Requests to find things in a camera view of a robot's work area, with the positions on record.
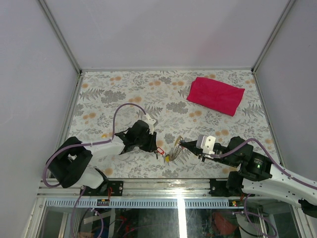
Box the metal key organiser with rings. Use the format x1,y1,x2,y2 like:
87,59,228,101
164,136,183,164

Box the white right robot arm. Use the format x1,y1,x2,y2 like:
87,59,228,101
179,135,317,218

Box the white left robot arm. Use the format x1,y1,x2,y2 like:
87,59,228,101
45,119,158,196

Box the pink folded cloth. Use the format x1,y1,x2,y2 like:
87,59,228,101
187,77,245,116

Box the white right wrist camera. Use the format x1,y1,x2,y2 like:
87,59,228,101
196,134,216,155

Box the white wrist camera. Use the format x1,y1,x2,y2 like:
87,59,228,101
142,114,157,134
196,134,216,155

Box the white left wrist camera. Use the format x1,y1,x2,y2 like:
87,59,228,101
142,114,157,134

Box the aluminium mounting rail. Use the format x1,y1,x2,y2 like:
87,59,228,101
37,178,303,198

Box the white slotted cable duct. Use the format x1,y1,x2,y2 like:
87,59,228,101
46,198,243,209

